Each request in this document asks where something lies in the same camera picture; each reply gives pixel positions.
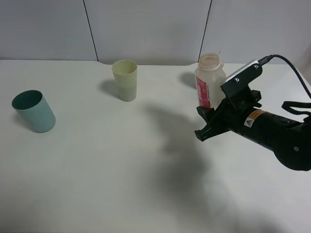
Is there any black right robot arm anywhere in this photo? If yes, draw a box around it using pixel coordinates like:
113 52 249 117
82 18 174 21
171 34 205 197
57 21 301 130
195 90 311 171

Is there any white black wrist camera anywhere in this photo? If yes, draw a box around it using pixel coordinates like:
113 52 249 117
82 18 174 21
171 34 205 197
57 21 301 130
221 60 262 111

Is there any teal plastic cup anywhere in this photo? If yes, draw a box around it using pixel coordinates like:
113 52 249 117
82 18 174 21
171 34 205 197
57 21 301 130
11 90 56 133

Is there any clear plastic drink bottle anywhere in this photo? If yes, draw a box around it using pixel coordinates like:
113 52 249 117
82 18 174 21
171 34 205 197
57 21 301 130
195 53 226 109

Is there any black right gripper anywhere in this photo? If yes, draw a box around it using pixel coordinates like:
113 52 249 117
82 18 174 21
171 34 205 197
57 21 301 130
194 89 270 142

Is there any pale green plastic cup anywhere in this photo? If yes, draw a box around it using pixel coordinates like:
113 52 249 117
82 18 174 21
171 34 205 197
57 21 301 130
112 60 138 102

